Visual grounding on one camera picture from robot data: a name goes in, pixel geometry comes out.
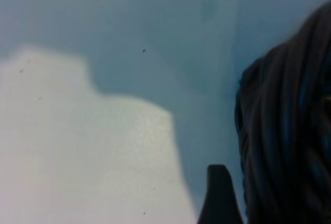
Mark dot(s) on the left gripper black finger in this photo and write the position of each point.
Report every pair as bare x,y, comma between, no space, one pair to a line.
219,198

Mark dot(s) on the dark brown wicker basket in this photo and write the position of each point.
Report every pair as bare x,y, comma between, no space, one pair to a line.
284,105

